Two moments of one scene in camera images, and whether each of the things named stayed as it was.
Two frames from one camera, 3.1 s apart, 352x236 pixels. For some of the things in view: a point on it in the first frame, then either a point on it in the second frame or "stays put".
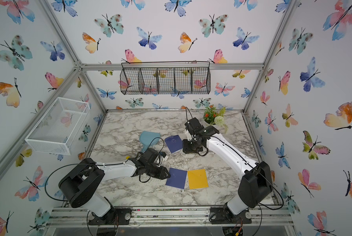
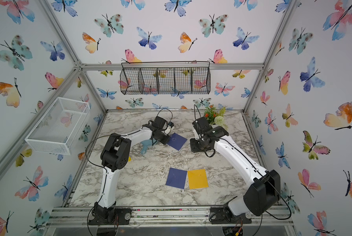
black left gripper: [162, 171] -> [166, 140]
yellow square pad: [197, 179] stays put
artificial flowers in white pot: [213, 117] stays put
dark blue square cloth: [177, 178] stays put
